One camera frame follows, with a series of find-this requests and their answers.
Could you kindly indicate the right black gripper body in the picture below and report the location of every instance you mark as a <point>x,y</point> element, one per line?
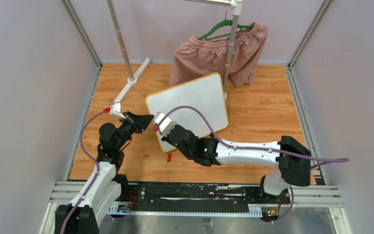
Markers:
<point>166,138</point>

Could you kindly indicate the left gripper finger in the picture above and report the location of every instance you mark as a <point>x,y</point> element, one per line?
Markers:
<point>141,126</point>
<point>134,118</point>

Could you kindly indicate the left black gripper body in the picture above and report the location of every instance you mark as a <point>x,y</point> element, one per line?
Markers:
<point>132,124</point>

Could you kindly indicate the yellow framed whiteboard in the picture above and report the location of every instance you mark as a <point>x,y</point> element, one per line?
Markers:
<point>204,94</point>

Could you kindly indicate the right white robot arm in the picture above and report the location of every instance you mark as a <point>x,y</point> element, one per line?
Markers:
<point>289,159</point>

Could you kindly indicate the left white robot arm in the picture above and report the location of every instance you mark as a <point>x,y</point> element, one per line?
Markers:
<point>86,211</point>

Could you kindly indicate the pink shorts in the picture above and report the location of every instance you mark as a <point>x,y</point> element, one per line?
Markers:
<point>197,58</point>

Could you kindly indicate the green clothes hanger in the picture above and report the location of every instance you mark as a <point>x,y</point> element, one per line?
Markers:
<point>226,28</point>

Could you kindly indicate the silver clothes rack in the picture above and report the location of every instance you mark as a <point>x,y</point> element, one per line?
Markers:
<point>161,30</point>

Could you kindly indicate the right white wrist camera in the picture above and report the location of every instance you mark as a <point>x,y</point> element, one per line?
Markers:
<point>163,124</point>

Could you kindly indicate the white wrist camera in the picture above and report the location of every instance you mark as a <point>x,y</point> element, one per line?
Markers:
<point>163,124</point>
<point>115,111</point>

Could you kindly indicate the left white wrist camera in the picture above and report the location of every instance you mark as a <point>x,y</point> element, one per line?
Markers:
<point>115,111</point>

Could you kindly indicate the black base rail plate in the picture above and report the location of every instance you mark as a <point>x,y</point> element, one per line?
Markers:
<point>218,199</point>

